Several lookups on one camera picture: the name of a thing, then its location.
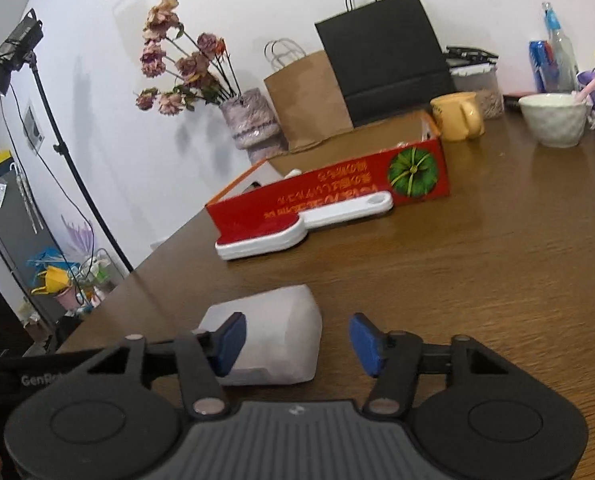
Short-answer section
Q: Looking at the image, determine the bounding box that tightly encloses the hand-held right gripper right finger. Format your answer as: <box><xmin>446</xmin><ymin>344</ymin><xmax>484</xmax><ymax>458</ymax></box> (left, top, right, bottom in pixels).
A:
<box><xmin>348</xmin><ymin>312</ymin><xmax>521</xmax><ymax>420</ymax></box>

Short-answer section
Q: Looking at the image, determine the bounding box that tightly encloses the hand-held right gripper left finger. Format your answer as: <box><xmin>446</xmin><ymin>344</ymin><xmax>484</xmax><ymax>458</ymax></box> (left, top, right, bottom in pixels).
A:
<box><xmin>80</xmin><ymin>312</ymin><xmax>248</xmax><ymax>420</ymax></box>

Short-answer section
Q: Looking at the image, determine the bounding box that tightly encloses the white and red lint brush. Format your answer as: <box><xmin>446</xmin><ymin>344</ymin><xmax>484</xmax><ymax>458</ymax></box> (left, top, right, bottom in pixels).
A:
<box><xmin>214</xmin><ymin>192</ymin><xmax>395</xmax><ymax>261</ymax></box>

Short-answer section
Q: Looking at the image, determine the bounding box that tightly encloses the red cardboard box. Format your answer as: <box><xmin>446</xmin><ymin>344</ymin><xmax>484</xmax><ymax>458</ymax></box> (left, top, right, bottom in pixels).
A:
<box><xmin>204</xmin><ymin>109</ymin><xmax>451</xmax><ymax>249</ymax></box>

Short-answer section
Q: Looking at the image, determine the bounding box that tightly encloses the pink plastic cup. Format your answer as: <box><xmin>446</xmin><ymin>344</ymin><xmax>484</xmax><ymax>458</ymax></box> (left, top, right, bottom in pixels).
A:
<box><xmin>54</xmin><ymin>287</ymin><xmax>78</xmax><ymax>311</ymax></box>

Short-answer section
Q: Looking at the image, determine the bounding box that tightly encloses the yellow plastic cup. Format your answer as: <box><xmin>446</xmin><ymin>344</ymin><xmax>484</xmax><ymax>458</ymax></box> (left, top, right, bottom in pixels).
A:
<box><xmin>31</xmin><ymin>266</ymin><xmax>73</xmax><ymax>296</ymax></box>

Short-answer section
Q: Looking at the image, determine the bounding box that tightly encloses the dark cabinet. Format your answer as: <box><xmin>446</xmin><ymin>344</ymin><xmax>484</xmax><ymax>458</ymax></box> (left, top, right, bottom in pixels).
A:
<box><xmin>0</xmin><ymin>162</ymin><xmax>86</xmax><ymax>332</ymax></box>

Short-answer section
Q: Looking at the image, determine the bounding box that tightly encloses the purple decoration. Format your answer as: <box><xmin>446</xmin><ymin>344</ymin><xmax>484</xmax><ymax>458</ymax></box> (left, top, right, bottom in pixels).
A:
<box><xmin>60</xmin><ymin>215</ymin><xmax>96</xmax><ymax>257</ymax></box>

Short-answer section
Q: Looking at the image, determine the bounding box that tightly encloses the mottled pink ceramic vase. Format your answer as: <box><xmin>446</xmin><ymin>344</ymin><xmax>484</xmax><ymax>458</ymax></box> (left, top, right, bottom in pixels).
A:
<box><xmin>220</xmin><ymin>87</ymin><xmax>288</xmax><ymax>159</ymax></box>

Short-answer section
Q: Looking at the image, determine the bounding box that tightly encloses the yellow mug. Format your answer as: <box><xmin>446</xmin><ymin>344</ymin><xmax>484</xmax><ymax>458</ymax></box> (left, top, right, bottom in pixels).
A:
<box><xmin>430</xmin><ymin>92</ymin><xmax>487</xmax><ymax>143</ymax></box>

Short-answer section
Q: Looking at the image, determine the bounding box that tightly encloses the brown paper bag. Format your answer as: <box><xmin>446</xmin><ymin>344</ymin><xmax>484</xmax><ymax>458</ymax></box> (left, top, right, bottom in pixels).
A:
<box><xmin>263</xmin><ymin>38</ymin><xmax>355</xmax><ymax>152</ymax></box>

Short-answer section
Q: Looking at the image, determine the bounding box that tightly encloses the clear container with black lid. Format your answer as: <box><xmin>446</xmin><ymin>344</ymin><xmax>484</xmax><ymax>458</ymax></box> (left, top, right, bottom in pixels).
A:
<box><xmin>445</xmin><ymin>45</ymin><xmax>506</xmax><ymax>121</ymax></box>

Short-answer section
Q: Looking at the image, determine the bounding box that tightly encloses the dried rose bouquet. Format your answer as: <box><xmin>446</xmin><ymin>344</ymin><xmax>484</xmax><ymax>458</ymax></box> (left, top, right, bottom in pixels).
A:
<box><xmin>134</xmin><ymin>0</ymin><xmax>243</xmax><ymax>116</ymax></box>

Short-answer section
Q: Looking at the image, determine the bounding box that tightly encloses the black paper bag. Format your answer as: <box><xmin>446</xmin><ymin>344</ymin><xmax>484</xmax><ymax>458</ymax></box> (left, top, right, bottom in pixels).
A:
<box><xmin>315</xmin><ymin>0</ymin><xmax>456</xmax><ymax>129</ymax></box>

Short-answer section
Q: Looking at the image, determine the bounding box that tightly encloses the white bowl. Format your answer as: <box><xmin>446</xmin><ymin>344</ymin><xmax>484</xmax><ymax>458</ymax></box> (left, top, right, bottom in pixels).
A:
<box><xmin>518</xmin><ymin>92</ymin><xmax>589</xmax><ymax>149</ymax></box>

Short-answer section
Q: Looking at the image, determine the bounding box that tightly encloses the blue drink can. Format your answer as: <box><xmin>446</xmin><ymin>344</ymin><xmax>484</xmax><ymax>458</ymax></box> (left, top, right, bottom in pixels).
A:
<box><xmin>529</xmin><ymin>40</ymin><xmax>561</xmax><ymax>95</ymax></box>

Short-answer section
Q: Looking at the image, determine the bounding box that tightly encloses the black studio light stand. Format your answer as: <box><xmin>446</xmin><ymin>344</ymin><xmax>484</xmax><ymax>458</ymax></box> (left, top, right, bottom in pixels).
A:
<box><xmin>0</xmin><ymin>7</ymin><xmax>134</xmax><ymax>274</ymax></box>

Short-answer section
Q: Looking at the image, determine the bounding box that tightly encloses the pink spoon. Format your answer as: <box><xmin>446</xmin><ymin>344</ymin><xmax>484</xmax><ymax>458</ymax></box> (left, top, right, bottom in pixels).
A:
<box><xmin>575</xmin><ymin>71</ymin><xmax>595</xmax><ymax>107</ymax></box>

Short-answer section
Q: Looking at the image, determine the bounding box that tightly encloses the clear bottle with blue label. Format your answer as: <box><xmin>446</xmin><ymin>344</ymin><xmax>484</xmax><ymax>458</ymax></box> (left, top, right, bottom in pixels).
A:
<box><xmin>542</xmin><ymin>2</ymin><xmax>581</xmax><ymax>94</ymax></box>

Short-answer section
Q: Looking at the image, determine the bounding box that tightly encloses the wall socket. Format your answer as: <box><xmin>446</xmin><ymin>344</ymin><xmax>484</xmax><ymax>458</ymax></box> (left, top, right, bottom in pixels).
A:
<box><xmin>23</xmin><ymin>105</ymin><xmax>46</xmax><ymax>151</ymax></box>

